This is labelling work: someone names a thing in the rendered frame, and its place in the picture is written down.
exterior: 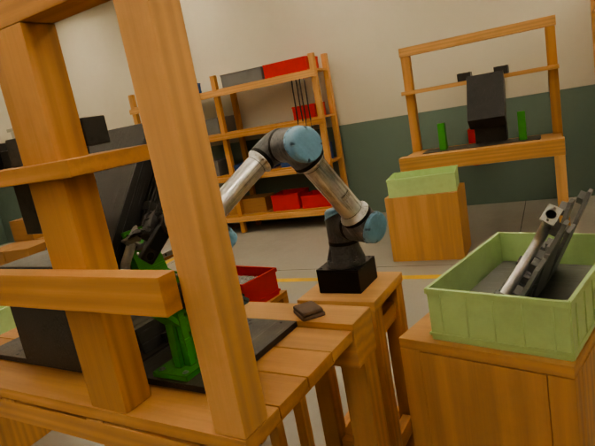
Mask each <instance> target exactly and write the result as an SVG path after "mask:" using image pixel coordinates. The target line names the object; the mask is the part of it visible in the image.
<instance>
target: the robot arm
mask: <svg viewBox="0 0 595 446"><path fill-rule="evenodd" d="M321 143H322V140H321V137H320V135H319V134H318V133H317V132H316V131H315V130H314V129H313V128H311V127H307V126H294V127H280V128H276V129H274V130H272V131H270V132H269V133H267V134H266V135H265V136H264V137H263V138H261V139H260V140H259V141H258V143H257V144H256V145H255V146H254V147H253V148H252V149H251V150H250V151H249V153H248V154H249V157H248V158H247V159H246V160H245V161H244V162H243V163H242V164H241V165H240V167H239V168H238V169H237V170H236V171H235V172H234V173H233V174H232V175H231V177H230V178H229V179H228V180H227V181H226V182H225V183H224V184H223V186H222V187H221V188H220V195H221V199H222V203H223V208H224V212H225V216H227V215H228V214H229V213H230V212H231V210H232V209H233V208H234V207H235V206H236V205H237V204H238V202H239V201H240V200H241V199H242V198H243V197H244V195H245V194H246V193H247V192H248V191H249V190H250V189H251V187H252V186H253V185H254V184H255V183H256V182H257V180H258V179H259V178H260V177H261V176H262V175H263V174H264V172H270V171H271V170H272V168H273V167H274V166H276V165H278V164H280V163H289V164H290V165H291V167H292V168H293V169H294V170H295V171H296V172H297V173H303V174H304V175H305V176H306V177H307V178H308V179H309V181H310V182H311V183H312V184H313V185H314V186H315V187H316V188H317V189H318V190H319V191H320V192H321V194H322V195H323V196H324V197H325V198H326V199H327V200H328V202H329V203H330V204H331V205H332V206H333V207H332V208H329V209H327V210H326V211H325V212H324V215H325V219H324V220H325V222H326V228H327V234H328V244H329V249H328V259H327V262H328V267H329V268H331V269H336V270H343V269H351V268H354V267H358V266H360V265H363V264H365V263H366V256H365V253H364V251H363V249H362V248H361V246H360V244H359V242H365V243H377V242H379V241H381V239H382V238H383V237H384V235H385V232H386V228H387V227H386V226H387V220H386V218H385V216H384V215H383V214H382V213H381V212H379V211H373V210H372V209H371V207H370V206H369V205H368V204H367V203H366V202H365V201H360V200H359V199H358V198H357V197H356V196H355V195H354V194H353V193H352V191H351V190H350V189H349V188H348V186H347V185H346V184H345V183H344V181H343V180H342V179H341V178H340V177H339V175H338V174H337V173H336V172H335V170H334V169H333V168H332V167H331V165H330V164H329V163H328V162H327V160H326V159H325V158H324V157H323V155H324V150H323V148H322V145H321ZM158 214H159V215H158ZM141 226H142V227H143V229H141V228H140V229H138V227H137V225H135V226H133V228H132V230H131V232H130V234H129V236H128V237H127V238H126V240H125V241H124V244H125V245H127V246H129V244H133V243H134V242H140V241H141V240H142V239H143V240H144V242H143V243H141V245H138V246H136V247H135V250H141V252H140V254H139V256H138V257H139V258H140V259H141V260H143V261H145V262H147V263H149V264H151V265H153V264H154V262H155V260H156V258H157V257H158V254H159V253H160V251H161V250H162V249H163V247H164V245H165V243H166V241H167V239H168V238H169V236H168V232H167V228H166V222H165V218H164V213H162V211H159V212H157V211H155V210H154V211H151V212H149V213H147V214H145V215H144V217H143V222H142V225H141ZM228 232H229V237H230V241H231V245H232V248H233V247H234V245H235V244H236V241H237V234H236V233H235V232H234V231H233V230H232V228H231V227H229V226H228Z"/></svg>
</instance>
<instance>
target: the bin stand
mask: <svg viewBox="0 0 595 446"><path fill-rule="evenodd" d="M279 293H280V294H279V295H277V296H275V297H273V298H272V299H270V300H268V301H267V302H268V303H288V302H289V298H288V296H287V295H288V294H287V290H280V291H279ZM293 411H294V415H295V420H296V424H297V432H298V437H299V441H300V446H315V444H314V439H313V430H312V426H311V421H310V417H309V411H308V407H307V402H306V398H305V396H304V397H303V398H302V399H301V401H300V402H299V403H298V404H297V405H296V406H295V407H294V408H293ZM270 439H271V443H272V446H288V444H287V439H286V434H285V430H284V425H283V422H281V423H280V424H279V425H278V426H277V427H276V428H275V429H274V430H273V431H272V433H271V434H270Z"/></svg>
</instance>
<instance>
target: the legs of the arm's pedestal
mask: <svg viewBox="0 0 595 446"><path fill-rule="evenodd" d="M371 316H372V321H373V327H374V332H375V343H376V349H375V354H376V361H377V366H378V372H379V377H380V383H381V389H382V399H383V404H384V410H385V416H386V421H387V427H388V433H389V438H390V446H415V445H414V438H413V428H412V421H411V415H410V410H409V403H408V397H407V392H406V380H405V375H404V368H403V362H402V357H401V350H400V348H401V347H400V344H399V337H400V336H401V335H402V334H403V333H405V332H406V331H407V330H408V325H407V318H406V308H405V301H404V295H403V289H402V282H401V283H400V284H399V285H398V286H397V288H396V289H395V290H394V291H393V292H392V293H391V294H390V296H389V297H388V298H387V299H386V300H385V302H384V303H383V304H382V305H381V306H380V308H379V309H378V310H377V311H376V312H371ZM386 332H387V335H388V341H389V346H390V356H389V350H388V344H387V339H386ZM390 357H391V363H392V369H393V375H394V381H395V387H396V392H397V398H398V406H397V401H396V396H395V389H394V384H393V379H392V372H391V367H390ZM315 389H316V395H317V399H318V404H319V409H320V414H321V422H322V427H323V432H324V436H325V442H326V446H355V444H354V439H353V433H352V424H351V419H350V414H349V411H348V412H347V413H346V415H345V416H344V413H343V407H342V403H341V397H340V393H339V387H338V382H337V377H336V368H335V366H334V365H332V366H331V367H330V368H329V370H328V371H327V372H326V373H325V374H324V375H323V376H322V377H321V378H320V380H319V381H318V382H317V383H316V384H315Z"/></svg>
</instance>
